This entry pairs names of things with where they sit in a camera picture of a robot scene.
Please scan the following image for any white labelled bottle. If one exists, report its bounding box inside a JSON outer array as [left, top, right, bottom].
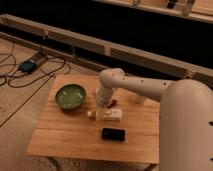
[[87, 108, 122, 121]]

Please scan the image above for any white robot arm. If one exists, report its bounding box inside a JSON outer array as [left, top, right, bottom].
[[96, 68, 213, 171]]

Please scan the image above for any red chili pepper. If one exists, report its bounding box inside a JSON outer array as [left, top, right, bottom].
[[107, 99, 118, 108]]

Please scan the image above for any green bowl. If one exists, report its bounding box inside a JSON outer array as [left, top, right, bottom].
[[55, 84, 86, 110]]

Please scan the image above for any black smartphone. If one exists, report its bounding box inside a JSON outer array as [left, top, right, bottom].
[[102, 128, 125, 141]]

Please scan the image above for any wooden folding table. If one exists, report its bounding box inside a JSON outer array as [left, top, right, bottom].
[[27, 75, 159, 164]]

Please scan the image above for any power strip with adapter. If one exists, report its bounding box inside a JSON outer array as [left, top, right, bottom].
[[18, 52, 47, 73]]

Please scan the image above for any black floor cable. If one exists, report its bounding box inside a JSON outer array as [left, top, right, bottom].
[[0, 38, 72, 89]]

